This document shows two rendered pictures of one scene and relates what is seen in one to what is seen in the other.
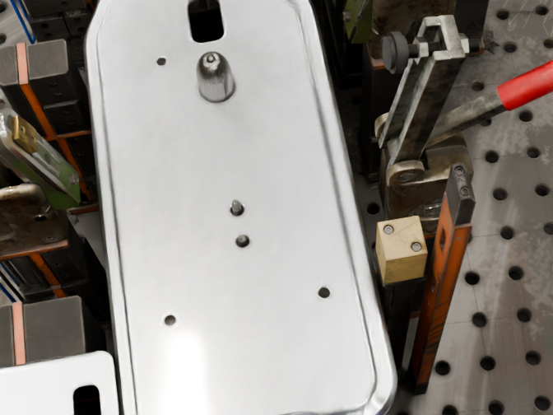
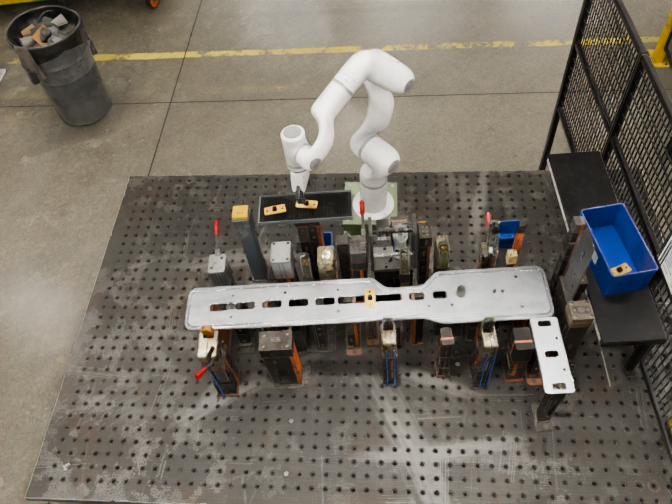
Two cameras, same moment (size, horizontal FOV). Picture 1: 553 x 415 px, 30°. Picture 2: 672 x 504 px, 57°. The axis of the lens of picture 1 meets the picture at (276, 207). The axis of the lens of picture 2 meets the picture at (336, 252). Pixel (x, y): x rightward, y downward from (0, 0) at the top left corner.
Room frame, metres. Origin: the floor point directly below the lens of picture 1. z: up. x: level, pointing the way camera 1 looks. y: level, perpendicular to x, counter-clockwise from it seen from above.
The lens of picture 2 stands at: (0.78, 1.26, 3.03)
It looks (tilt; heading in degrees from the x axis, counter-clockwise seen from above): 55 degrees down; 278
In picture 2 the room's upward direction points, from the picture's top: 8 degrees counter-clockwise
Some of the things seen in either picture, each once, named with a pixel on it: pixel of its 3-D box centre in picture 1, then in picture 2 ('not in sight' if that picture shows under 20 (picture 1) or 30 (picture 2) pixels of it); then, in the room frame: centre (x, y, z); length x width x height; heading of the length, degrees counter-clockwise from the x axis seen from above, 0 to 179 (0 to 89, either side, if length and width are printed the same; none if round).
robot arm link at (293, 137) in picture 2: not in sight; (295, 146); (1.08, -0.29, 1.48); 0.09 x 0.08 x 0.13; 131
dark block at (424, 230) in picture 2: not in sight; (423, 261); (0.63, -0.17, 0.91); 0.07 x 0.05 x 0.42; 92
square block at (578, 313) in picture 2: not in sight; (570, 333); (0.10, 0.15, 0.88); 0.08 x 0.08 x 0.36; 2
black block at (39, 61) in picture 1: (67, 137); (445, 354); (0.57, 0.21, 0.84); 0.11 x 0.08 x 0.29; 92
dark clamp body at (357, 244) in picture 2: not in sight; (360, 271); (0.88, -0.15, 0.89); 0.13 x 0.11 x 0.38; 92
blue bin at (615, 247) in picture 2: not in sight; (613, 248); (-0.05, -0.08, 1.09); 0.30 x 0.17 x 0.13; 100
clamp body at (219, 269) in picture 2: not in sight; (227, 286); (1.44, -0.09, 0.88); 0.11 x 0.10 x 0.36; 92
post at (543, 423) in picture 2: not in sight; (549, 402); (0.21, 0.41, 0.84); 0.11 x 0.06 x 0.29; 92
